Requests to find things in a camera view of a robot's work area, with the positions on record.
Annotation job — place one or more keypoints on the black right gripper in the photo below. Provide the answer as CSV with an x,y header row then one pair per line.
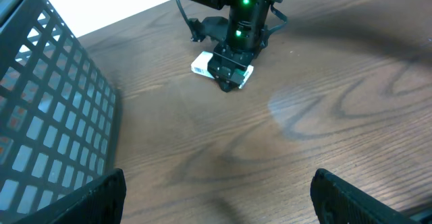
x,y
230,68

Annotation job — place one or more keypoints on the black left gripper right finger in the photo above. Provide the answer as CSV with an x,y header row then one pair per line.
x,y
335,201

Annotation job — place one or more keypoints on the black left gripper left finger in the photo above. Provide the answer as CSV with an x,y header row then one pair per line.
x,y
99,201

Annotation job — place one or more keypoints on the white green medicine box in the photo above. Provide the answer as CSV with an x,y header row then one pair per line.
x,y
200,66

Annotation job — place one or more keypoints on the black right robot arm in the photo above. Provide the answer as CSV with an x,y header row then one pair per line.
x,y
241,36

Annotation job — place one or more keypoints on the grey plastic basket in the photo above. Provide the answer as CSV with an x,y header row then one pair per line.
x,y
58,111

